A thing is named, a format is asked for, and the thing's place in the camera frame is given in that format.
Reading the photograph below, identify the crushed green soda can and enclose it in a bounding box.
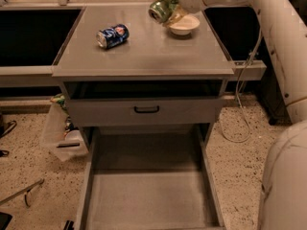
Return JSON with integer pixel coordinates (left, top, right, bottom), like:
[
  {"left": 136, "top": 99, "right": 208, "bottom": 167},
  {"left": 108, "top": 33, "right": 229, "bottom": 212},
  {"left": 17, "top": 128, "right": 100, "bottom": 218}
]
[{"left": 148, "top": 0, "right": 177, "bottom": 24}]

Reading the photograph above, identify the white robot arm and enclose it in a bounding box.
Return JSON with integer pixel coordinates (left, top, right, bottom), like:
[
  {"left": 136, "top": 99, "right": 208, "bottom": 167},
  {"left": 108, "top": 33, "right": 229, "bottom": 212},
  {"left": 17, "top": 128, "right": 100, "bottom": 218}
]
[{"left": 155, "top": 0, "right": 307, "bottom": 230}]

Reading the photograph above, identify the grey drawer cabinet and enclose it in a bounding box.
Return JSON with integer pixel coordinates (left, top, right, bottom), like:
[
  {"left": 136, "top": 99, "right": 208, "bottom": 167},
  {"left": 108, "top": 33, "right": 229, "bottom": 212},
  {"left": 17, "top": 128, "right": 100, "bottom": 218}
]
[{"left": 52, "top": 2, "right": 237, "bottom": 230}]

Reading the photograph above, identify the blue soda can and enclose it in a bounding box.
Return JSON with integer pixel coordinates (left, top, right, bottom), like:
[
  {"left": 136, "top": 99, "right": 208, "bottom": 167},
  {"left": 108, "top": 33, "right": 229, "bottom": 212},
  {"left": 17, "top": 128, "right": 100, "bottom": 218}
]
[{"left": 96, "top": 24, "right": 130, "bottom": 49}]

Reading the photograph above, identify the top grey drawer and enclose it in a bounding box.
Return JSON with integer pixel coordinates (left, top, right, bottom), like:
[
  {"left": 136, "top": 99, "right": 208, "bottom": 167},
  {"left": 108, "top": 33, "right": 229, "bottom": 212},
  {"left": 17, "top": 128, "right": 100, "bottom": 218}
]
[{"left": 65, "top": 80, "right": 224, "bottom": 127}]

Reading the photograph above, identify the open middle grey drawer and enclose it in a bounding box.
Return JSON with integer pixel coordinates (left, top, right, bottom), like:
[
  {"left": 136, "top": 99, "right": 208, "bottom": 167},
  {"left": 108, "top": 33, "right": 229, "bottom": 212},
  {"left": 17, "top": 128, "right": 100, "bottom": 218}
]
[{"left": 75, "top": 125, "right": 226, "bottom": 230}]

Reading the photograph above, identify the white paper bowl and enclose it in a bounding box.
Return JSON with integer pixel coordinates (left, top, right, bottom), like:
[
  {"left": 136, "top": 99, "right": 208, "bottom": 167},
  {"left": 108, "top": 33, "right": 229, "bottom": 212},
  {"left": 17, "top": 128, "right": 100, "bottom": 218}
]
[{"left": 169, "top": 14, "right": 200, "bottom": 35}]

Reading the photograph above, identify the dark cabinet at right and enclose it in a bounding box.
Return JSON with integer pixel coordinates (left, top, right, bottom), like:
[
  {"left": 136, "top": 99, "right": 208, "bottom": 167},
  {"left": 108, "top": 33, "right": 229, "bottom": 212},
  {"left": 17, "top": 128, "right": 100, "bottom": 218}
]
[{"left": 258, "top": 48, "right": 290, "bottom": 126}]

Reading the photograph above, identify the clear plastic side bin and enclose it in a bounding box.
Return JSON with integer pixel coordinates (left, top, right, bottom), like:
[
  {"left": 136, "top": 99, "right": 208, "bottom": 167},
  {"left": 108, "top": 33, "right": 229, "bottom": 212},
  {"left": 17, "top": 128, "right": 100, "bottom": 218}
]
[{"left": 39, "top": 94, "right": 88, "bottom": 162}]

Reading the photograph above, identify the metal rod on floor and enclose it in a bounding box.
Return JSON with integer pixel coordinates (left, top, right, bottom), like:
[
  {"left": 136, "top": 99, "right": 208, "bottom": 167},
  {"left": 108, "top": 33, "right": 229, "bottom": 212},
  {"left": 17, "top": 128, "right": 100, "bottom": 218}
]
[{"left": 0, "top": 178, "right": 44, "bottom": 206}]

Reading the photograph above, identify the white power cable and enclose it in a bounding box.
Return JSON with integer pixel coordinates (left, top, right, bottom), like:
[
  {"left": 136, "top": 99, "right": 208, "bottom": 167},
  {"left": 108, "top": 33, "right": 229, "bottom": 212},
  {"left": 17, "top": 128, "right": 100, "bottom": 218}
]
[{"left": 218, "top": 29, "right": 264, "bottom": 144}]

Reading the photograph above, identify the black drawer handle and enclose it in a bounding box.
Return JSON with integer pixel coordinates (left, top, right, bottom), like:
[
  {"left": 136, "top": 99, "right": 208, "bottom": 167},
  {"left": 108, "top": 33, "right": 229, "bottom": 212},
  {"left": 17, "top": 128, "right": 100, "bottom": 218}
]
[{"left": 133, "top": 105, "right": 160, "bottom": 114}]

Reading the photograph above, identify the black cable on floor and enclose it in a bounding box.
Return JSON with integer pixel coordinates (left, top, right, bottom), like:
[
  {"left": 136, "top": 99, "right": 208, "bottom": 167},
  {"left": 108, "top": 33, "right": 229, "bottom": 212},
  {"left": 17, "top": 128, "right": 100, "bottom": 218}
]
[{"left": 0, "top": 120, "right": 18, "bottom": 158}]

